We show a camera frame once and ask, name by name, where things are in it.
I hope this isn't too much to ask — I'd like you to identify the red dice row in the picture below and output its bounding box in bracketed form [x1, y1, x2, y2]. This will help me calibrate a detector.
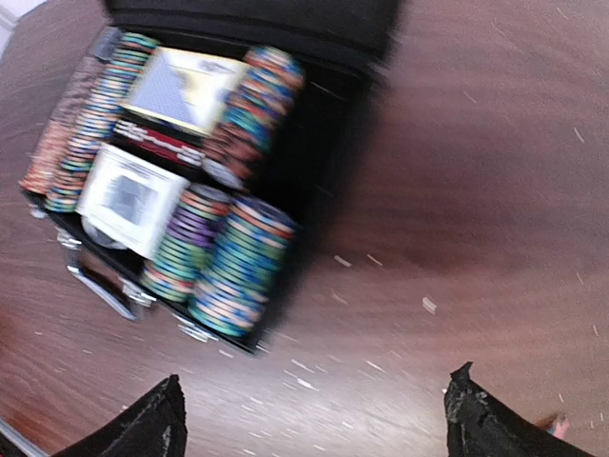
[113, 120, 205, 168]

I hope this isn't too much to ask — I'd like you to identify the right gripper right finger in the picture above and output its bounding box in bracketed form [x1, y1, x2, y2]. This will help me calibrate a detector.
[443, 362, 588, 457]

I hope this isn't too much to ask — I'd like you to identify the grey chip row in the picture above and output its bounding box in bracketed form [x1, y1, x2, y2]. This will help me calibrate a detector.
[45, 32, 159, 212]

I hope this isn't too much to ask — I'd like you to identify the right back chip row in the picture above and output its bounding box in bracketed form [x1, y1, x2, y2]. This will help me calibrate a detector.
[203, 47, 305, 189]

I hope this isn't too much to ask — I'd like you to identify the teal chip row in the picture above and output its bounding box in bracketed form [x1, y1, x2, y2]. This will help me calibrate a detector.
[189, 195, 297, 338]

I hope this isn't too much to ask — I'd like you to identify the white playing card box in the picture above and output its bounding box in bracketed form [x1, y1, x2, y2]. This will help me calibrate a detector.
[76, 144, 189, 258]

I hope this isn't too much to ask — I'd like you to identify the green blue chip row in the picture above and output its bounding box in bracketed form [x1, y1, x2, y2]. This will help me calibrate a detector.
[140, 184, 232, 303]

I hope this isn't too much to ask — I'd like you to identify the orange chip row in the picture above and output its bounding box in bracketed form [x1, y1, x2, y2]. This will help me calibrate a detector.
[19, 120, 72, 194]

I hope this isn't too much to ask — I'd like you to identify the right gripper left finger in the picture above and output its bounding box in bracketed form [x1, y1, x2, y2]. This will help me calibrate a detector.
[57, 374, 187, 457]

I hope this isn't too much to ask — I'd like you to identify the yellow blue card deck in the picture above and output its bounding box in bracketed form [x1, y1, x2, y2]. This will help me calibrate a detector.
[123, 47, 249, 136]

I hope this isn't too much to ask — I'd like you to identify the black poker set case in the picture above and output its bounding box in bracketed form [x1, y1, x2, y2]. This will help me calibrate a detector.
[20, 1, 402, 353]

